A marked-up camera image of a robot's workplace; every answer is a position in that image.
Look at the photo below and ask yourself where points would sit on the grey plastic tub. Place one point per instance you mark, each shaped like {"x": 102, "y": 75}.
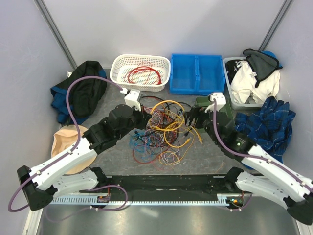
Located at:
{"x": 235, "y": 101}

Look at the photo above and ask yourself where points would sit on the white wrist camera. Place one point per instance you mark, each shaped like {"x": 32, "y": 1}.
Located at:
{"x": 132, "y": 98}
{"x": 218, "y": 101}

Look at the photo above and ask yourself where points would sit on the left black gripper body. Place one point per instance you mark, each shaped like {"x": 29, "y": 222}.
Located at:
{"x": 140, "y": 121}

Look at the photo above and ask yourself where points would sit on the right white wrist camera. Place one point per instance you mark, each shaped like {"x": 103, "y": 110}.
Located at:
{"x": 218, "y": 101}

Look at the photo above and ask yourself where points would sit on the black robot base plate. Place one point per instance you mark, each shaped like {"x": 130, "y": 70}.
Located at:
{"x": 210, "y": 184}

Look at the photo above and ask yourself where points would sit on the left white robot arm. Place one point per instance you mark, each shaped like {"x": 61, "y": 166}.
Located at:
{"x": 43, "y": 183}

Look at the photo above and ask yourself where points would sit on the white garment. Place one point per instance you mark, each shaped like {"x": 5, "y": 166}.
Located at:
{"x": 243, "y": 78}

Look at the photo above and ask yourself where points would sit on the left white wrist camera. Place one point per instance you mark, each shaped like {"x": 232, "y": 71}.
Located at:
{"x": 132, "y": 98}

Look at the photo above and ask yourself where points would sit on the blue plaid shirt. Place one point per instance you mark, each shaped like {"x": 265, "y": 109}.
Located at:
{"x": 270, "y": 127}

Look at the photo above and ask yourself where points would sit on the blue cap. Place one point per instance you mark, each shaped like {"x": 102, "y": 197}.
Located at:
{"x": 269, "y": 53}

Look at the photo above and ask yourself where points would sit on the black and blue jacket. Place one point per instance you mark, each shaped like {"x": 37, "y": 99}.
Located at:
{"x": 84, "y": 96}

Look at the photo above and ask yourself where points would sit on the grey black-trimmed cloth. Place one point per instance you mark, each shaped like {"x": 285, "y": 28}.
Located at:
{"x": 261, "y": 64}

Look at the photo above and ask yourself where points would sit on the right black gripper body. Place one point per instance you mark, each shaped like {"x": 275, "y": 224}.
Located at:
{"x": 199, "y": 111}

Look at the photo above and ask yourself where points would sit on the blue divided plastic bin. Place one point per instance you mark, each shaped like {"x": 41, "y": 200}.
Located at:
{"x": 196, "y": 74}

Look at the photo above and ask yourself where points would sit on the white perforated plastic basket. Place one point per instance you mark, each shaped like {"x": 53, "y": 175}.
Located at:
{"x": 142, "y": 72}

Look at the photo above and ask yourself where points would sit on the green plastic tray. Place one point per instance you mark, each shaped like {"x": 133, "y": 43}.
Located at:
{"x": 204, "y": 101}

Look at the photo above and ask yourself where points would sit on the slotted cable duct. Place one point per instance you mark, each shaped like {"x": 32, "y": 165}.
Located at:
{"x": 147, "y": 198}

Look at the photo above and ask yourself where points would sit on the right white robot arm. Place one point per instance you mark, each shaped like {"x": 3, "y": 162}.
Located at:
{"x": 280, "y": 184}

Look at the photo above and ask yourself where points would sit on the beige bucket hat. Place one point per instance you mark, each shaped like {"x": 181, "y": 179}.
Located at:
{"x": 64, "y": 138}

